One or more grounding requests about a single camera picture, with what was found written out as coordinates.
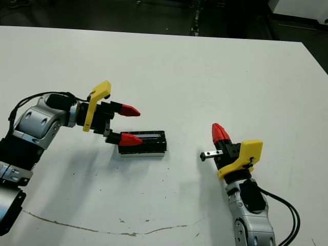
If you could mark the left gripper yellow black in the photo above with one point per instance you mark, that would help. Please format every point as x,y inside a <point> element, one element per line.
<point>97,115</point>

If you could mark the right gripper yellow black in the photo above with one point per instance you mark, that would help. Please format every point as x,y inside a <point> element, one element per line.
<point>235,161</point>

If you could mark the black shiny box lid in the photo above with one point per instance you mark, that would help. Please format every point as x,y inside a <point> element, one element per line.
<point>153,142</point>

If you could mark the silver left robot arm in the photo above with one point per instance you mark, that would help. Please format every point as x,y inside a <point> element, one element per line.
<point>36,123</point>

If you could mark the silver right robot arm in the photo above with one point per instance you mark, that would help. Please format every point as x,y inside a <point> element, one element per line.
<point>251,225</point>

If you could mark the white cabinet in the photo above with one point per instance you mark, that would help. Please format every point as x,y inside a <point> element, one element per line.
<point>299,9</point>

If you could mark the white-lined camera box base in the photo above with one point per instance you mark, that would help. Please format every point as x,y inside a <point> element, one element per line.
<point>143,154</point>

